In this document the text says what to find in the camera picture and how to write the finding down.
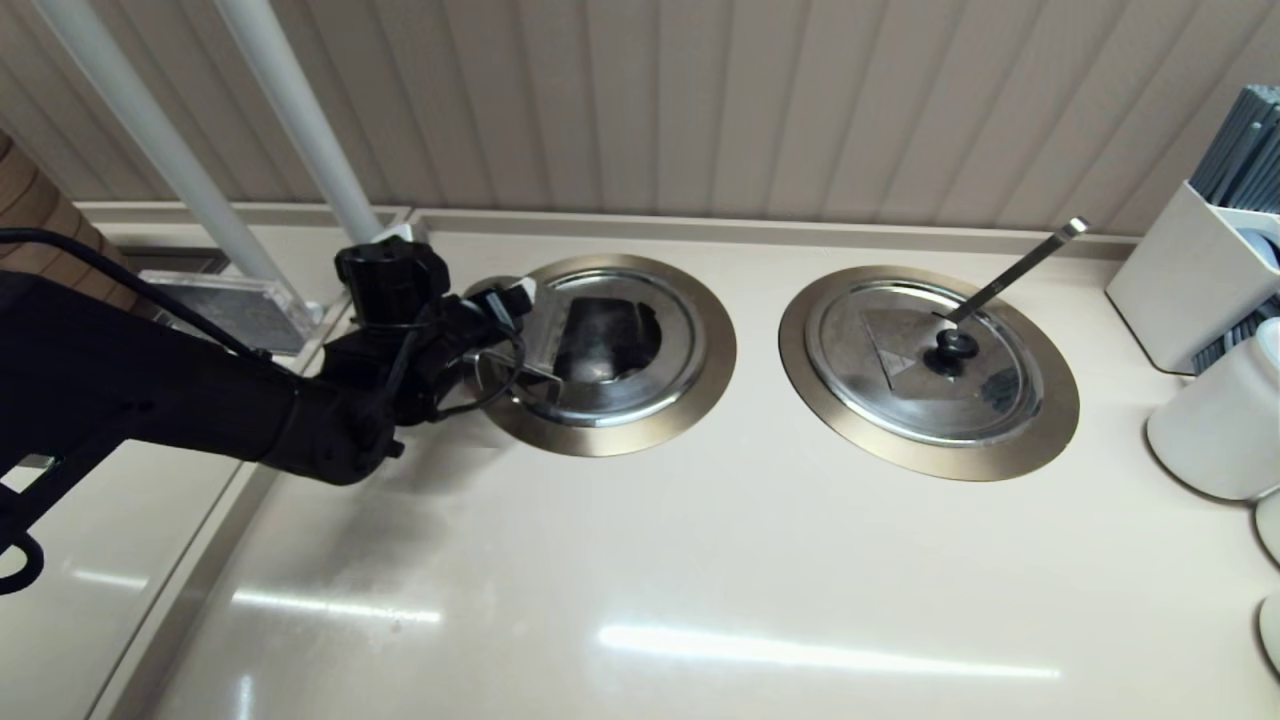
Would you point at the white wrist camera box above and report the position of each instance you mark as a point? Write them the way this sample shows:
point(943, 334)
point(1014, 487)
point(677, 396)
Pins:
point(395, 234)

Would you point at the dark steel steamer tray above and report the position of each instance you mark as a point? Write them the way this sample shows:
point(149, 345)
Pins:
point(190, 260)

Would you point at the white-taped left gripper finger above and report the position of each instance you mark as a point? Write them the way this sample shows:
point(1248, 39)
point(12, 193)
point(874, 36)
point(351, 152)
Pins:
point(492, 305)

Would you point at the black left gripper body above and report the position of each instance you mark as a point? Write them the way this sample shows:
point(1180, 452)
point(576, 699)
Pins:
point(440, 355)

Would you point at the grey chopsticks bundle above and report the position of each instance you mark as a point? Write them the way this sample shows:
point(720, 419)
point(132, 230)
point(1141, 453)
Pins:
point(1245, 150)

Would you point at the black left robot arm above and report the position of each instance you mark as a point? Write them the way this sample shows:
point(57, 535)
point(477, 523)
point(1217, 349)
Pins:
point(150, 390)

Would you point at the white slanted pole with flange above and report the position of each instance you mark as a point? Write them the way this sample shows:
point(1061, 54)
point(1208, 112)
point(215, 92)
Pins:
point(300, 110)

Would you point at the white utensil holder box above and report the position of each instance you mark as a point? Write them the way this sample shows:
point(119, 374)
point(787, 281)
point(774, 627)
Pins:
point(1175, 280)

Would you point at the white ceramic bowl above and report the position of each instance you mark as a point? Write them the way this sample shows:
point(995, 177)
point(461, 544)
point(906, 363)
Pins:
point(1272, 630)
point(1270, 525)

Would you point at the clear acrylic sign block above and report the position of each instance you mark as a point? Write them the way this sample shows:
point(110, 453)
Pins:
point(250, 310)

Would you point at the white ceramic jar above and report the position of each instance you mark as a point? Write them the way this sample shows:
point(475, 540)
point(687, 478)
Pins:
point(1215, 420)

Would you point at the steel hinged lid black knob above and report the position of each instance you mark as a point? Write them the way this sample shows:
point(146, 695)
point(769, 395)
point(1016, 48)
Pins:
point(985, 400)
point(685, 350)

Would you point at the bamboo steamer stack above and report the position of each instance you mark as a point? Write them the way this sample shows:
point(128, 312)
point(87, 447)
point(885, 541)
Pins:
point(40, 215)

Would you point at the white blue-rimmed dish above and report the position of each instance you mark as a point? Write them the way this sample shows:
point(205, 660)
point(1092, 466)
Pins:
point(1260, 250)

